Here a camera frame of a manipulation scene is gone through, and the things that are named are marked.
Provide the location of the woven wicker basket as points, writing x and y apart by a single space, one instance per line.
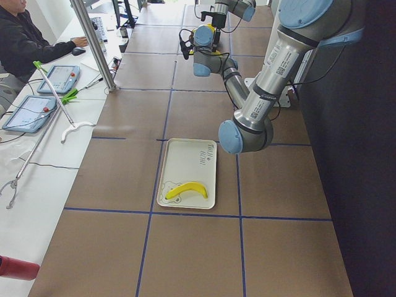
216 52

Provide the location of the aluminium frame post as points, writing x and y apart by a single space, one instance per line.
84 19

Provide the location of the yellow banana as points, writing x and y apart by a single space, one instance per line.
205 28
190 186

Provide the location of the long reacher grabber tool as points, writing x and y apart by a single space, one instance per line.
58 99

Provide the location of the upper teach pendant tablet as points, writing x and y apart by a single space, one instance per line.
63 77

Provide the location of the black computer mouse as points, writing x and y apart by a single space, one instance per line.
78 51

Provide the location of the white bear-print tray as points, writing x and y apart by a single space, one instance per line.
188 160

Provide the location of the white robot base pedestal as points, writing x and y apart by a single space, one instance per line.
284 100

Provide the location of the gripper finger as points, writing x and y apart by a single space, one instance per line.
216 38

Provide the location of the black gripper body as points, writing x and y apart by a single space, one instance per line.
219 20

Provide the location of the keyboard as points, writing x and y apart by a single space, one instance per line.
99 29

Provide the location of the lower teach pendant tablet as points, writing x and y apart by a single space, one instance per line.
31 114

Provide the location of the red cylinder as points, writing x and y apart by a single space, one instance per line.
18 269

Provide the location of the person in black jacket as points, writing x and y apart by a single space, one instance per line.
22 43

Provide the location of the teach pendant tablet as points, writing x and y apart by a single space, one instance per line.
31 114
63 77

